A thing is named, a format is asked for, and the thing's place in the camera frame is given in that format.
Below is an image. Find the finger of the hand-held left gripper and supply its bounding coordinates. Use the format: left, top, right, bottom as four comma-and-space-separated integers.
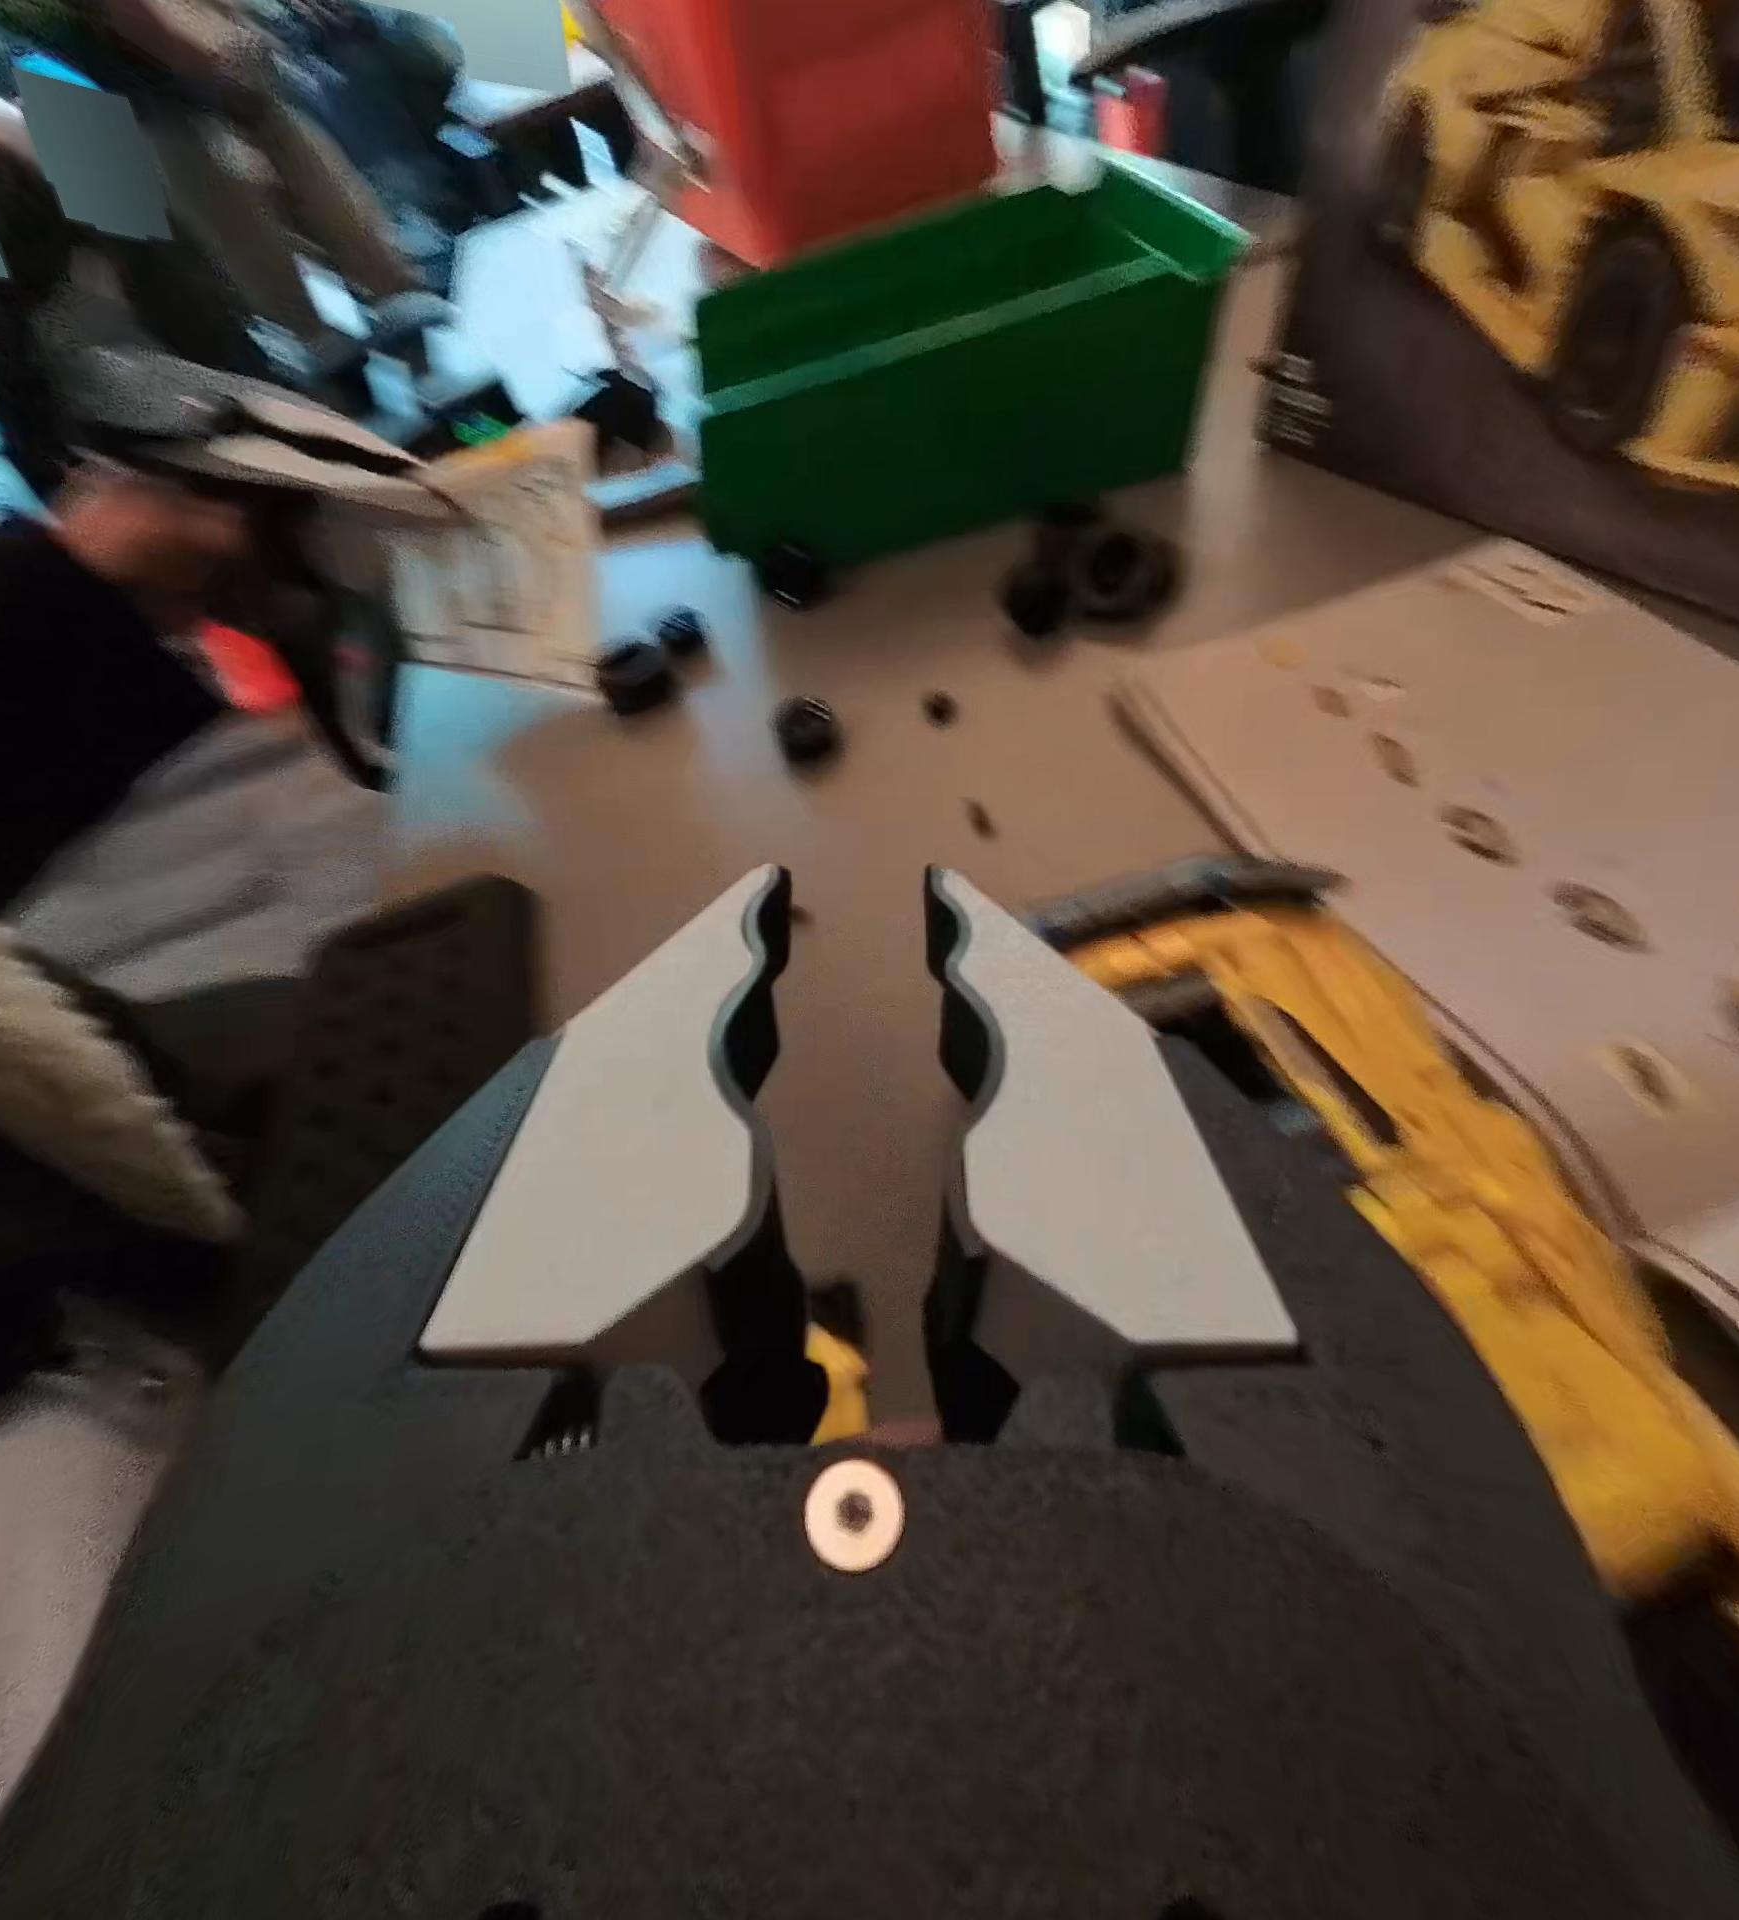
201, 432, 472, 527

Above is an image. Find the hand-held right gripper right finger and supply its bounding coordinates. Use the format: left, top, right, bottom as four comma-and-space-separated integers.
922, 865, 1302, 1448

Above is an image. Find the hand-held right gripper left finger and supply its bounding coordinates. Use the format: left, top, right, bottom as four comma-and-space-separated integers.
416, 862, 825, 1448

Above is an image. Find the yellow toy brick car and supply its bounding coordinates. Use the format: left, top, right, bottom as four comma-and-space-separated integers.
1025, 856, 1739, 1854

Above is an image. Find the building instruction booklet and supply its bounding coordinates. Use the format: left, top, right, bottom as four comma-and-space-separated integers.
1107, 537, 1739, 1405

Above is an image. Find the person's left forearm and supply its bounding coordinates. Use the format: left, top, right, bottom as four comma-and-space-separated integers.
0, 517, 229, 910

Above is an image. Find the grey desk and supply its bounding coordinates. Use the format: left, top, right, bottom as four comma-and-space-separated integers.
388, 151, 1739, 1440

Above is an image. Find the person's left hand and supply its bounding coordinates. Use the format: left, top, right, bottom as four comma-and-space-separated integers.
56, 476, 253, 602

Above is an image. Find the dark dotted cloth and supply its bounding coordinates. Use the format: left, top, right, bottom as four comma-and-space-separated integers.
291, 873, 546, 1217

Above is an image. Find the small yellow brick piece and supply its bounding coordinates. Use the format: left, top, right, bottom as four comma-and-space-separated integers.
803, 1320, 874, 1445

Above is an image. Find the red plastic carry case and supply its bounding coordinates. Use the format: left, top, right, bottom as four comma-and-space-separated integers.
591, 0, 1002, 272

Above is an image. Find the green plastic bin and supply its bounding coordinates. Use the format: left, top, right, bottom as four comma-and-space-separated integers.
692, 157, 1252, 575

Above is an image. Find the toy car set box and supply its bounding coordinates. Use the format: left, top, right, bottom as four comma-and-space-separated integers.
1249, 0, 1739, 658

